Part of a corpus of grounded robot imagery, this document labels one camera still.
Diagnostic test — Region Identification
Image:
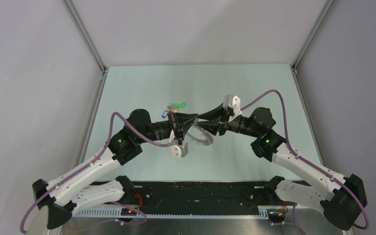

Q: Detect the purple cable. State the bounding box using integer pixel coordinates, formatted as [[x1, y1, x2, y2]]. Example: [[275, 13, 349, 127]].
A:
[[240, 89, 370, 230], [19, 111, 176, 235]]

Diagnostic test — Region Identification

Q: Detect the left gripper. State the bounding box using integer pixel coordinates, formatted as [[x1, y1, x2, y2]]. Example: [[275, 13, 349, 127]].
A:
[[137, 112, 198, 144]]

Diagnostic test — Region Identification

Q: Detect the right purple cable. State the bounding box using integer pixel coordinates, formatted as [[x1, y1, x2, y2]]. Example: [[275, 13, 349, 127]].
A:
[[240, 89, 370, 230]]

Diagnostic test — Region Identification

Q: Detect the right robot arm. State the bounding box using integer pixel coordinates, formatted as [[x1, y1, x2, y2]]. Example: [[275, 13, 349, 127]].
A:
[[197, 106, 368, 231]]

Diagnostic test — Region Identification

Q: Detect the controller board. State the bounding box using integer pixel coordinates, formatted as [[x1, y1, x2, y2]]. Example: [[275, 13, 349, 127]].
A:
[[268, 211, 287, 217], [120, 208, 138, 216]]

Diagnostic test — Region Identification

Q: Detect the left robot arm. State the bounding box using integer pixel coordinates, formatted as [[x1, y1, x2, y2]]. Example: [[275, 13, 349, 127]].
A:
[[32, 109, 198, 231]]

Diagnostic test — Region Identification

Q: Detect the aluminium frame post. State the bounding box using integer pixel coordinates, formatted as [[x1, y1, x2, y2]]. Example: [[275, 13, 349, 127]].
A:
[[291, 0, 338, 74], [61, 0, 108, 73]]

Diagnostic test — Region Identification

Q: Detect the white cable duct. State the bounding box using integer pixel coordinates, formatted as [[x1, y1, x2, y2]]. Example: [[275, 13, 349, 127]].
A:
[[74, 207, 268, 219]]

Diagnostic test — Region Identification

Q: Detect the right controller board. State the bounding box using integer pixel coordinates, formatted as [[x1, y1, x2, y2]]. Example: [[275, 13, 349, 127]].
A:
[[268, 211, 287, 217]]

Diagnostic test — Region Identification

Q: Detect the left aluminium frame post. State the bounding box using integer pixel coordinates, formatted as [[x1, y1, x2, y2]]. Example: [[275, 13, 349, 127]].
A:
[[61, 0, 108, 73]]

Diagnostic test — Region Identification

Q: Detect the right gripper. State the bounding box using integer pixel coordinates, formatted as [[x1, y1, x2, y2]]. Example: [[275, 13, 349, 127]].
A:
[[195, 103, 259, 138]]

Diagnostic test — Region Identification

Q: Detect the left controller board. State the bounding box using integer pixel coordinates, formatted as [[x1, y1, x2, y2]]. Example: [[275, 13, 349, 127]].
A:
[[120, 208, 138, 216]]

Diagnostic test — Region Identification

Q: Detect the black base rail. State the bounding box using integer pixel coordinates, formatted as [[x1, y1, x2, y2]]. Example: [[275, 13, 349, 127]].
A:
[[119, 181, 284, 215]]

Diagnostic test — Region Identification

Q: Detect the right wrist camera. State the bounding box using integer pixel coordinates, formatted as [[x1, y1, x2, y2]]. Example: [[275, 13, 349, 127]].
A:
[[222, 94, 241, 118]]

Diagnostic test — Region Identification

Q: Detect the right aluminium frame post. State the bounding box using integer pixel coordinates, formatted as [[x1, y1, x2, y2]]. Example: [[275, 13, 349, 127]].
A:
[[291, 0, 338, 74]]

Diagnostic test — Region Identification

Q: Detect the green key tag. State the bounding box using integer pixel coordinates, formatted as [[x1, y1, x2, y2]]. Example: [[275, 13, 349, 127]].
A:
[[171, 102, 186, 109]]

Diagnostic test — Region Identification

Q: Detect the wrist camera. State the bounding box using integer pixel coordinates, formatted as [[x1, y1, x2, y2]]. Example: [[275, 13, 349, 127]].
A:
[[169, 140, 188, 158], [222, 94, 241, 118]]

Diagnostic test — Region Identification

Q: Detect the blue outlined key tag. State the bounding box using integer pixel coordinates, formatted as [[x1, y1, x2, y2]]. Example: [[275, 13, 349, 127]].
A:
[[161, 110, 169, 118]]

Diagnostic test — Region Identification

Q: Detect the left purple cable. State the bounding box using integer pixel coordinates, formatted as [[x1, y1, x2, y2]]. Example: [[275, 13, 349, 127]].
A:
[[19, 111, 176, 235]]

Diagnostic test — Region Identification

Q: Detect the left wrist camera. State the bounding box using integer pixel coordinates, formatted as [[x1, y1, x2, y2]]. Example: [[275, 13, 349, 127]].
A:
[[169, 140, 188, 158]]

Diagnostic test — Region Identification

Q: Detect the metal key ring disc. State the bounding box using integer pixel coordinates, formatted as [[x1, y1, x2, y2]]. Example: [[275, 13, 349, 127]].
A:
[[186, 126, 214, 146]]

